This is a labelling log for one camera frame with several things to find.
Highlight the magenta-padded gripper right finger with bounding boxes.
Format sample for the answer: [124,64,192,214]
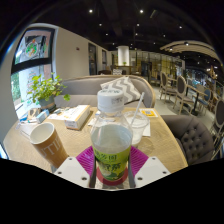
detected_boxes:
[127,145,171,189]

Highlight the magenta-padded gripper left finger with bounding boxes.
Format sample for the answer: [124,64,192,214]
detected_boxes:
[53,145,98,189]

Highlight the clear green-labelled drink bottle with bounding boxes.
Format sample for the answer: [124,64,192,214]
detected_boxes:
[90,88,134,183]

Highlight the brown paper cup white letters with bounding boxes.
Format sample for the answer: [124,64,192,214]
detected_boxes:
[29,121,69,169]

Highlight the white paper napkin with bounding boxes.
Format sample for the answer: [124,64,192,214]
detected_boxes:
[143,119,152,138]

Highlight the clear plastic cup with straw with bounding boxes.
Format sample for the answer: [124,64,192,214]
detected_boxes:
[123,92,150,148]

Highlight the dark grey tufted armchair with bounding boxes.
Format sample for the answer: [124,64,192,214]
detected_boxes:
[160,114,216,167]

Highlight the white flat cardboard box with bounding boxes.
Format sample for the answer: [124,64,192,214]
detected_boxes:
[64,104,92,131]

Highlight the yellow printed card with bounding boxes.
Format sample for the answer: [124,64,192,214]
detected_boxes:
[139,107,160,119]

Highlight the small blue tissue pack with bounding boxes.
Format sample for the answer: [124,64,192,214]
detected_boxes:
[34,109,50,124]

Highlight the grey curved sofa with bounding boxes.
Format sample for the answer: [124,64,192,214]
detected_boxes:
[53,73,157,109]

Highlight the grey white chevron pillow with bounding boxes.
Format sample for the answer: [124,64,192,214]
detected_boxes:
[99,75,142,105]

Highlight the green potted plant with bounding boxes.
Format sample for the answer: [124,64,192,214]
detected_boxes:
[28,73,72,113]

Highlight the group of dining chairs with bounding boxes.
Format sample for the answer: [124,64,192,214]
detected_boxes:
[158,70,224,158]

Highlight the group of ceiling lights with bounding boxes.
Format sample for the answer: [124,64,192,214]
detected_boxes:
[86,6,224,73]

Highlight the food picture wall poster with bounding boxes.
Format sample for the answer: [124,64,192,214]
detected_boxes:
[14,28,56,67]

